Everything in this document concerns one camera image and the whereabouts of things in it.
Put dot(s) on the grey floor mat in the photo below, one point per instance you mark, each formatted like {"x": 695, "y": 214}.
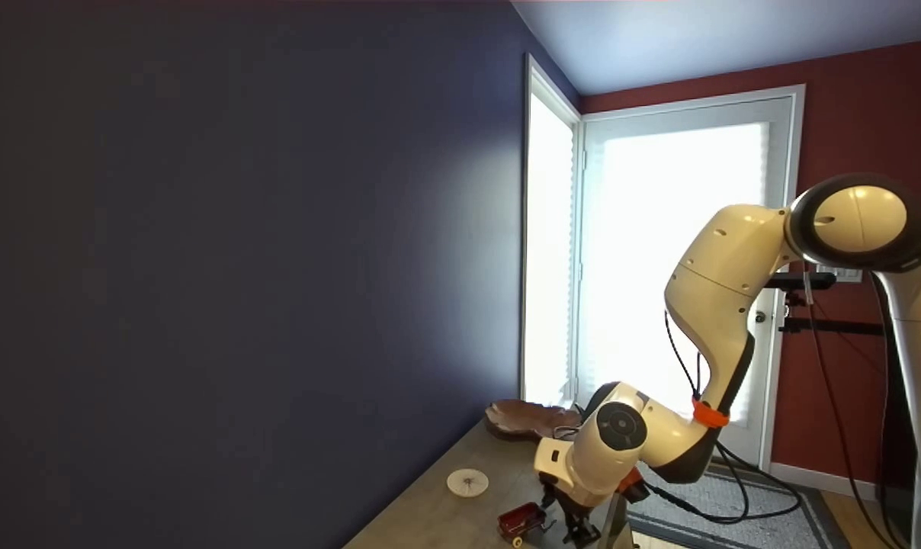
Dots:
{"x": 756, "y": 534}

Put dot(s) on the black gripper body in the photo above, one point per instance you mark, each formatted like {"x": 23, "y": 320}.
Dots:
{"x": 584, "y": 499}

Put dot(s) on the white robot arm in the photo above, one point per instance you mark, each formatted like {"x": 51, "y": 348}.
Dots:
{"x": 725, "y": 264}

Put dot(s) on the white framed window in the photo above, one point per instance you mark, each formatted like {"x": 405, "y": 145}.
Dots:
{"x": 551, "y": 244}

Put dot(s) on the white round disc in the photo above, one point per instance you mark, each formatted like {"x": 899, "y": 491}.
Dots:
{"x": 469, "y": 483}

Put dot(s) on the white glass door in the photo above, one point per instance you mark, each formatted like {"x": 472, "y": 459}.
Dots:
{"x": 675, "y": 183}

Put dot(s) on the red toy cart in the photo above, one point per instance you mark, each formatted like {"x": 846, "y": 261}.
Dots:
{"x": 522, "y": 519}

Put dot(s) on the black camera stand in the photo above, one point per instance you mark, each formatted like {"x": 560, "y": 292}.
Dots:
{"x": 801, "y": 278}

